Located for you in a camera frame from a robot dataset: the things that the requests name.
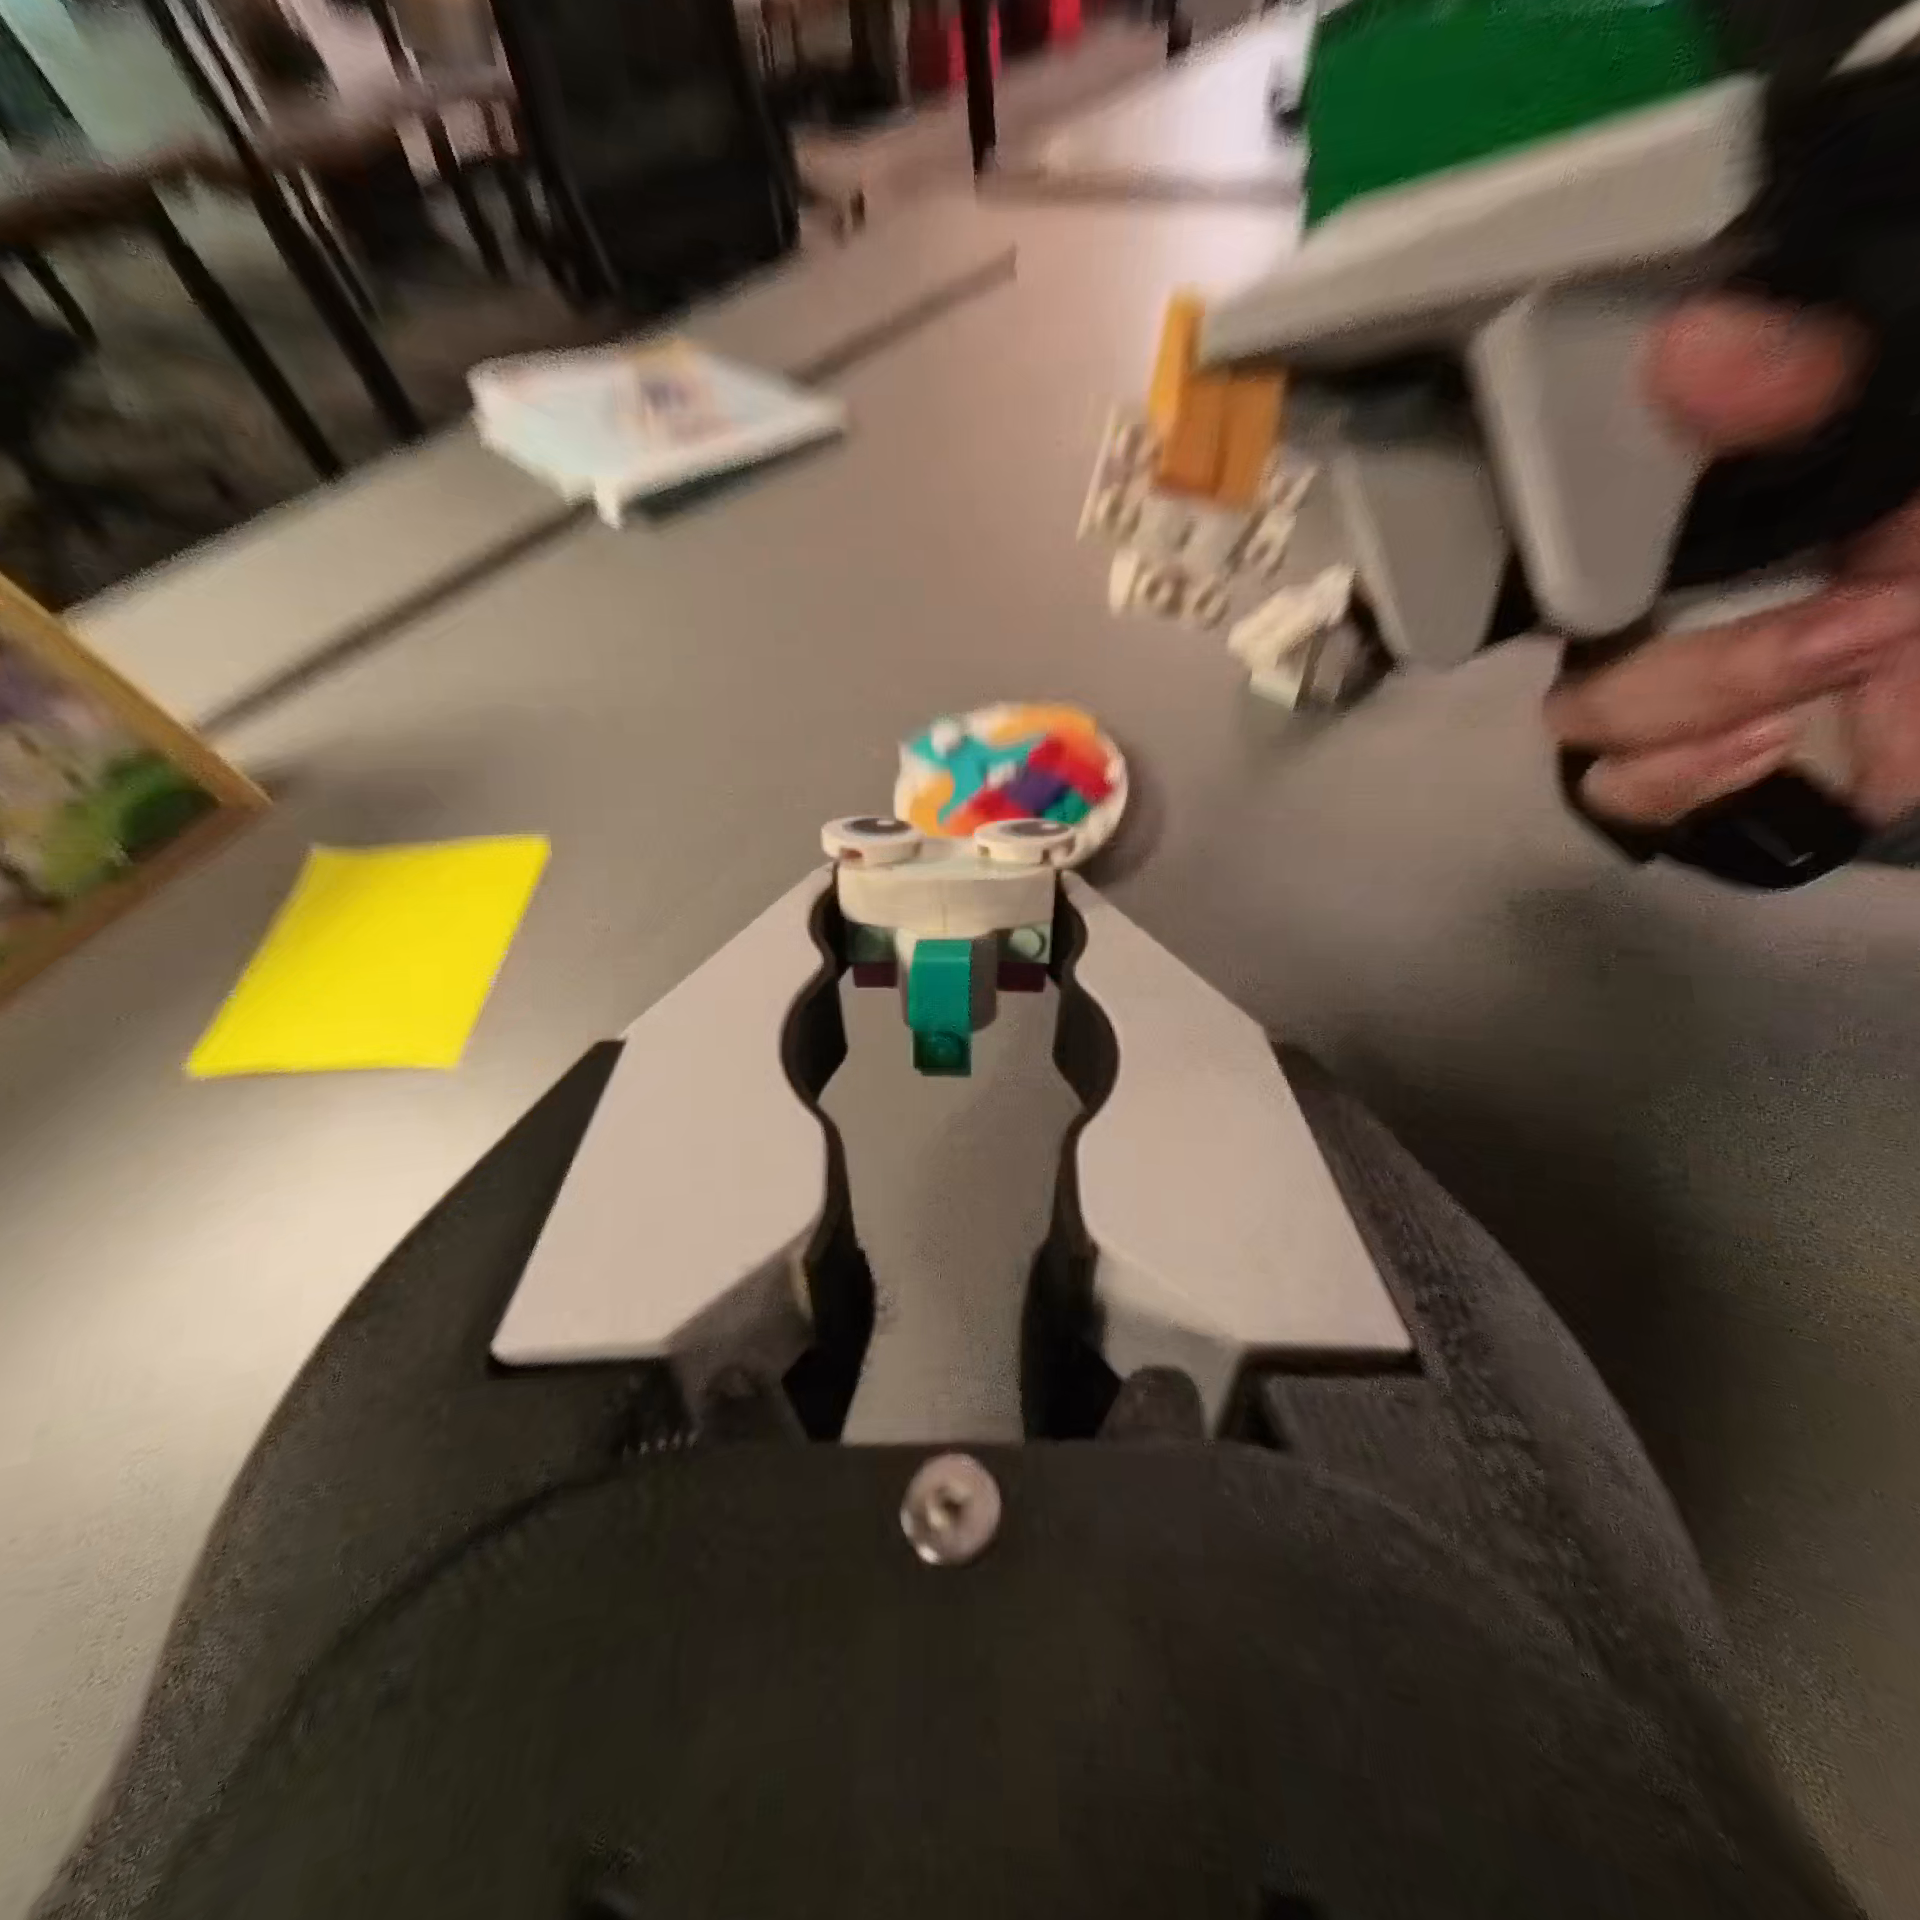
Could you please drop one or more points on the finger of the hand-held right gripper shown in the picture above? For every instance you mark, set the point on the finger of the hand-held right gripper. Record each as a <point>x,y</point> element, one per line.
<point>1425,540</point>
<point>1500,226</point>

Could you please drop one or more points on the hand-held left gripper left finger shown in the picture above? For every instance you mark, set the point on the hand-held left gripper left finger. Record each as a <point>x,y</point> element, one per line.
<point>675,1202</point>

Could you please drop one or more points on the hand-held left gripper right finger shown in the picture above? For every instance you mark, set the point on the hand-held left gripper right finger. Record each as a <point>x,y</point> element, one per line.
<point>1231,1202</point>

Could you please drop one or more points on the white orange lego body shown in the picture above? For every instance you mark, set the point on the white orange lego body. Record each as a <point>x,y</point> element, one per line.
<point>1201,435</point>

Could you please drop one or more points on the white lego unicorn head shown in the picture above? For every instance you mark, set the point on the white lego unicorn head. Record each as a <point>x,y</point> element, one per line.
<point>939,901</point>

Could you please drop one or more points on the round white lego base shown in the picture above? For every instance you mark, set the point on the round white lego base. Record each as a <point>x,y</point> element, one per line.
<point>1020,765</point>

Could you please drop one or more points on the yellow lego box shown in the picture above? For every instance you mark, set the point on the yellow lego box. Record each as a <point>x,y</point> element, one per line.
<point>89,781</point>

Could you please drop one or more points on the lego instruction booklet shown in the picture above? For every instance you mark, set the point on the lego instruction booklet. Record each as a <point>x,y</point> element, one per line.
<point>645,413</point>

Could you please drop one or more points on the person's right hand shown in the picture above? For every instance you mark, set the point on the person's right hand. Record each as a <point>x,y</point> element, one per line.
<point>1725,706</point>

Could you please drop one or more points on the green plastic bin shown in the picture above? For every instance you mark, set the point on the green plastic bin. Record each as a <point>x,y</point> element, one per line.
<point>1500,76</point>

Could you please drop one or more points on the yellow sticky note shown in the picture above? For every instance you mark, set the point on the yellow sticky note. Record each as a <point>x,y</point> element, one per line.
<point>375,960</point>

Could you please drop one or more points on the black mesh office chair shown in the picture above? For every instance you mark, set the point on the black mesh office chair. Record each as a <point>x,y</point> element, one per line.
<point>645,135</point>

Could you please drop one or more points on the long wooden table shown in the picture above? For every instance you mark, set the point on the long wooden table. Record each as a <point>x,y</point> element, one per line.
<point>149,182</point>

